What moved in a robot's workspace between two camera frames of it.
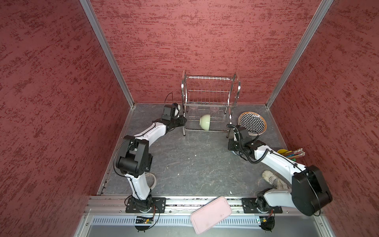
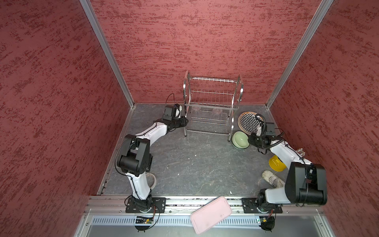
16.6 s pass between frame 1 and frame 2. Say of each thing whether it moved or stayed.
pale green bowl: moved
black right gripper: moved
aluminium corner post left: stayed
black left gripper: stayed
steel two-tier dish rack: stayed
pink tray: stayed
